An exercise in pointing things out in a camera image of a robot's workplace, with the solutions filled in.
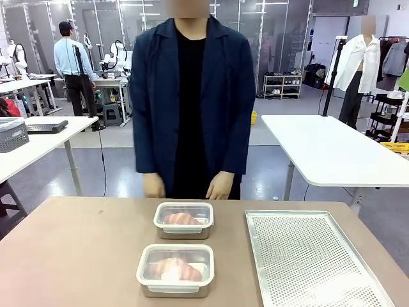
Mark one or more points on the person's left hand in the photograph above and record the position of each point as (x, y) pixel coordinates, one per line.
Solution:
(221, 187)

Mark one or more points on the person's right hand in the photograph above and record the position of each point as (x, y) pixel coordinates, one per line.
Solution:
(154, 187)

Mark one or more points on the clear plastic clip lid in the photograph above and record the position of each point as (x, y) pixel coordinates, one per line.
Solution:
(175, 252)
(183, 208)

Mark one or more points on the golden brown croissant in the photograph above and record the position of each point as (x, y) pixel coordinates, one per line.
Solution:
(182, 219)
(188, 272)

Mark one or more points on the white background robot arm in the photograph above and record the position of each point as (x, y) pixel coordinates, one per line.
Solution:
(116, 54)
(19, 59)

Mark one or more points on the person's left forearm navy sleeve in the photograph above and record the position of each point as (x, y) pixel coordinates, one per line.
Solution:
(238, 150)

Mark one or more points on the person's right forearm navy sleeve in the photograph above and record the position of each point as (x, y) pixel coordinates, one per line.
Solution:
(147, 150)

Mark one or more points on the rectangular stainless steel container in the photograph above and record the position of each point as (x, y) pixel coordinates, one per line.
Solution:
(172, 292)
(182, 235)

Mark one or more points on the yellow plastic crate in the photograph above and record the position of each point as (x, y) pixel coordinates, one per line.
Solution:
(254, 117)

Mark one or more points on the grey step stool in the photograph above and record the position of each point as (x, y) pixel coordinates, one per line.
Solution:
(112, 115)

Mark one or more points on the person in navy jacket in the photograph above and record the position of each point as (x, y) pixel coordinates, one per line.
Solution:
(156, 96)

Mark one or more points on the white table with rounded corner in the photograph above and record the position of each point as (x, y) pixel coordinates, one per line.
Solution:
(319, 150)

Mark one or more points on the white table with basket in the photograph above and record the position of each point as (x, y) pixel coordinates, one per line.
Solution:
(48, 144)

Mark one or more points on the wooden shoe rack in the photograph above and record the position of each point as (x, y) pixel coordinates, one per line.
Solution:
(282, 86)

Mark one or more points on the black tripod stand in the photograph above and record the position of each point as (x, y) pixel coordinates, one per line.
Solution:
(83, 89)

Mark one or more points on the perforated metal baking tray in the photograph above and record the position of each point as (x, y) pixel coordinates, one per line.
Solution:
(313, 265)

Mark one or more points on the black flat tray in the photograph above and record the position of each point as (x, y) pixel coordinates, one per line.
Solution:
(44, 127)

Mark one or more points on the black stool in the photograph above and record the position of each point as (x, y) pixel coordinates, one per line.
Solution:
(9, 204)

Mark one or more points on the black bag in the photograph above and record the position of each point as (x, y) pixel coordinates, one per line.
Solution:
(314, 75)

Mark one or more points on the grey plastic basket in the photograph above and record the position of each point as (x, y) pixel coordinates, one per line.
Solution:
(12, 137)

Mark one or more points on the black light stand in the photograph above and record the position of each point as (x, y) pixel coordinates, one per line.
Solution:
(332, 80)

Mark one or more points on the man in light blue shirt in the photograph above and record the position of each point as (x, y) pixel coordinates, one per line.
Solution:
(67, 57)

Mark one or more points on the red cloth item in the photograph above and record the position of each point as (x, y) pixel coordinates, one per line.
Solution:
(8, 108)

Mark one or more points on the white background work table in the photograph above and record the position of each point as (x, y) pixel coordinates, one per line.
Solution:
(22, 84)

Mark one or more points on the black utility cart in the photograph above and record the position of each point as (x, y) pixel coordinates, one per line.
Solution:
(381, 118)

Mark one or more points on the yellow flat bin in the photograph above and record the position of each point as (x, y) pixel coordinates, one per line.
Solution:
(396, 147)

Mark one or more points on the mannequin with white shirt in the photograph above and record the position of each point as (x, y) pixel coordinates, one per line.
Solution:
(367, 64)

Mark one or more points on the clothes rack with garments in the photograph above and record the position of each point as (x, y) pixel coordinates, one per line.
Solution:
(394, 60)

